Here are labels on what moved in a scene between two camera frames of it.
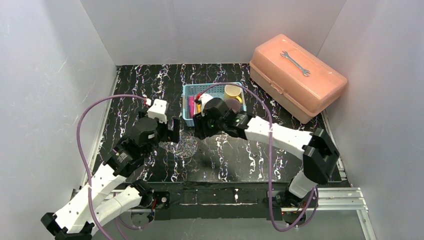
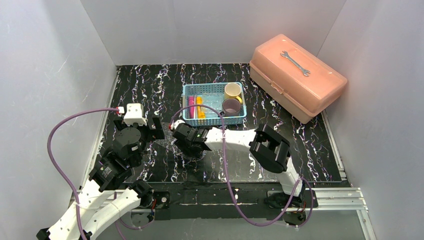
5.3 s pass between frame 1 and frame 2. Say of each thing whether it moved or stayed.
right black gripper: moved
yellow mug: stayed
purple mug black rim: stayed
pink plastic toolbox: stayed
